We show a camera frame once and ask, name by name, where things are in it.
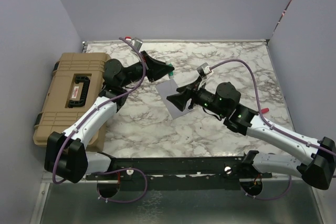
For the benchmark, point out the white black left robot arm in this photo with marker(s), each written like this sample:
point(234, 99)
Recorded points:
point(66, 154)

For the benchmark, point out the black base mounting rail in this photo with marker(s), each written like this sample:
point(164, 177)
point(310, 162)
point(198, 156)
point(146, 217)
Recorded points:
point(182, 173)

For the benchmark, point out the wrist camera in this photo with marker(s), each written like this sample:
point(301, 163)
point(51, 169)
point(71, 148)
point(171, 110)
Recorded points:
point(136, 42)
point(205, 73)

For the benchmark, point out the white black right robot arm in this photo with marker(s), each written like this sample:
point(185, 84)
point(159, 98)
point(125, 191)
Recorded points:
point(308, 158)

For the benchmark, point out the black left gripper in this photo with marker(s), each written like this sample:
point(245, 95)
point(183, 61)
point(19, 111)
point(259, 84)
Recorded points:
point(155, 68)

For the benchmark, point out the green white glue stick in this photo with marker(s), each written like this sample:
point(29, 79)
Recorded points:
point(171, 73)

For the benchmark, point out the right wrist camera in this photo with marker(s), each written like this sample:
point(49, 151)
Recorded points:
point(205, 73)

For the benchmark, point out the tan plastic tool case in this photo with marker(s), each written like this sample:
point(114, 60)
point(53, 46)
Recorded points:
point(76, 83)

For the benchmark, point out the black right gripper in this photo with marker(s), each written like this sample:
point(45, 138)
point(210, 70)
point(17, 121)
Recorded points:
point(191, 91)

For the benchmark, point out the red handled screwdriver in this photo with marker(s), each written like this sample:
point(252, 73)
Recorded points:
point(265, 110)

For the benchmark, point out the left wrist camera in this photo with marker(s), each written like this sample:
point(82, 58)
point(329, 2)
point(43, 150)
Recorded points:
point(136, 42)

